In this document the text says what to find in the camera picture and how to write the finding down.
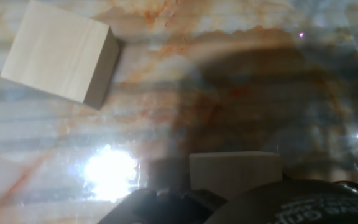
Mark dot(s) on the wooden cube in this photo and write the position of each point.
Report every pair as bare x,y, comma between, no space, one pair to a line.
57,53
235,172

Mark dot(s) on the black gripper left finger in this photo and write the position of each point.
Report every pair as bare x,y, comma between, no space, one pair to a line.
163,205

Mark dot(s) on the orange marble pattern mat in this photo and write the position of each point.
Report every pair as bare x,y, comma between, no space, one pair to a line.
228,77

